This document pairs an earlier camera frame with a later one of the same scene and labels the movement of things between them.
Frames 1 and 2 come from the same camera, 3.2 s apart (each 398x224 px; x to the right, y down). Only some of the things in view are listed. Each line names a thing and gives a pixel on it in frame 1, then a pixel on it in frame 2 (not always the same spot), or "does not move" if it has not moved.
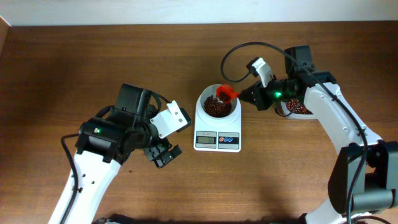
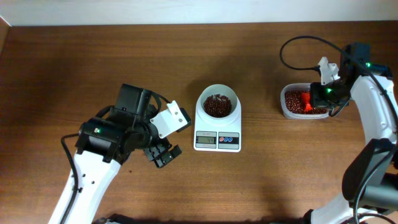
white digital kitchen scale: (209, 137) does not move
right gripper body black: (259, 94) -> (315, 100)
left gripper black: (163, 145) does not move
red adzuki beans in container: (293, 105) does not move
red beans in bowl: (215, 108) does not move
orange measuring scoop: (225, 93) -> (306, 100)
